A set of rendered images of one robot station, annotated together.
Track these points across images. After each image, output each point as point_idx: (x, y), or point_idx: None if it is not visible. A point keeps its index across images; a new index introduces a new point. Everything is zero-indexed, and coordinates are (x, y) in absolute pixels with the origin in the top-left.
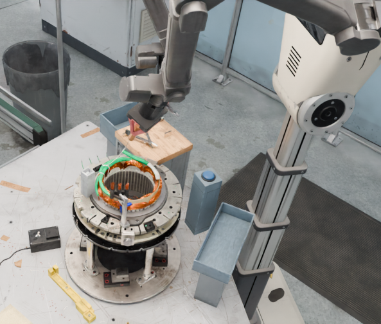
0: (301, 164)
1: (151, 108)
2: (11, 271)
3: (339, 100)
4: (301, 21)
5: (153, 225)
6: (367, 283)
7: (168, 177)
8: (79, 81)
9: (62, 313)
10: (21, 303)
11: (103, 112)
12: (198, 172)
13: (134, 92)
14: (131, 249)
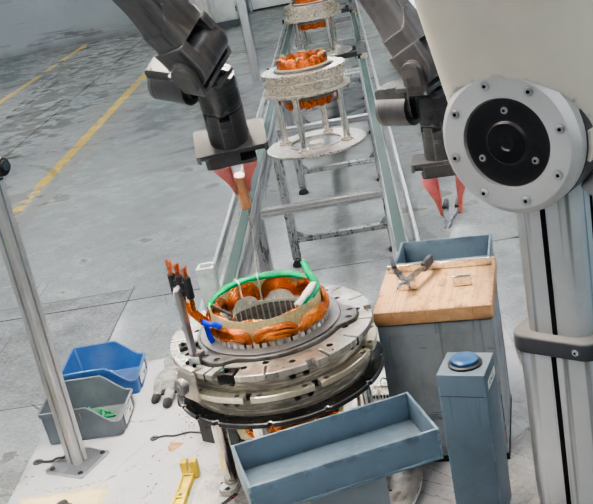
0: (577, 332)
1: (205, 120)
2: (156, 451)
3: (520, 105)
4: None
5: (231, 373)
6: None
7: (352, 326)
8: None
9: None
10: (118, 490)
11: (408, 242)
12: (455, 353)
13: (153, 76)
14: (204, 415)
